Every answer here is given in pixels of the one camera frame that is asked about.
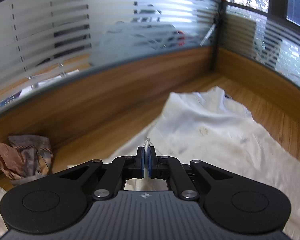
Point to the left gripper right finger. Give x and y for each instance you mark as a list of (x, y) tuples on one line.
[(157, 166)]

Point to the crumpled brown patterned cloth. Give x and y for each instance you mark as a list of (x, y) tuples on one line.
[(25, 157)]

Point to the white satin shirt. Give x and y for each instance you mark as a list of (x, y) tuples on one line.
[(222, 132)]

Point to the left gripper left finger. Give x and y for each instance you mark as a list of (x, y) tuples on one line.
[(135, 165)]

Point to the side glass partition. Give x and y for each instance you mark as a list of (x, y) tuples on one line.
[(262, 52)]

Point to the frosted glass desk partition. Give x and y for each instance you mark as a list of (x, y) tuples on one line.
[(45, 41)]

